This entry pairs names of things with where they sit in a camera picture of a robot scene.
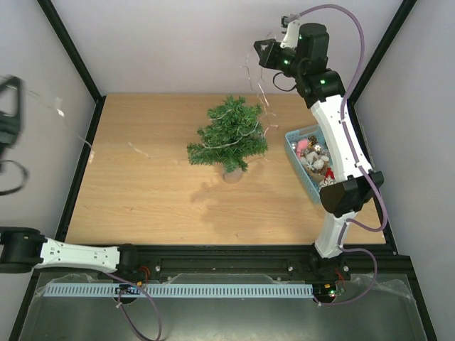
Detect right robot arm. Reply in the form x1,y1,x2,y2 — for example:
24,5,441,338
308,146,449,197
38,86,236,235
254,20,384,278

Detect light blue cable duct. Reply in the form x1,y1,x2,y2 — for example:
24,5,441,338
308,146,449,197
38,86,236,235
43,283,314,298

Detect light blue plastic basket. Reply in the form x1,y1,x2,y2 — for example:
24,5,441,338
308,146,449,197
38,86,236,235
285,125,334,205

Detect red reindeer ornament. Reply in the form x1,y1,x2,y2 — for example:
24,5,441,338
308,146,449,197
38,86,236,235
324,167,335,180

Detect clear string lights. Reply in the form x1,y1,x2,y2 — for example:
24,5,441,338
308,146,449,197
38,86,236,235
24,49,282,164

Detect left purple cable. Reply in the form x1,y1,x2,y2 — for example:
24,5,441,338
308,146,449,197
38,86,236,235
106,271,164,341

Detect small green christmas tree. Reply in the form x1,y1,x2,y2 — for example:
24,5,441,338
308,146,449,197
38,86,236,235
186,96,268,184

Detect black aluminium frame rail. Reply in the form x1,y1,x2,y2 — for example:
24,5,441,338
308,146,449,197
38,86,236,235
35,244,415,281

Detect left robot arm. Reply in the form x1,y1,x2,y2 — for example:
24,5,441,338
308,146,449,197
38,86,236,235
1,75,139,274

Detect pink fluffy ornament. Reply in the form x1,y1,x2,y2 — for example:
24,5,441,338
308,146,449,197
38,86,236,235
295,139,311,157

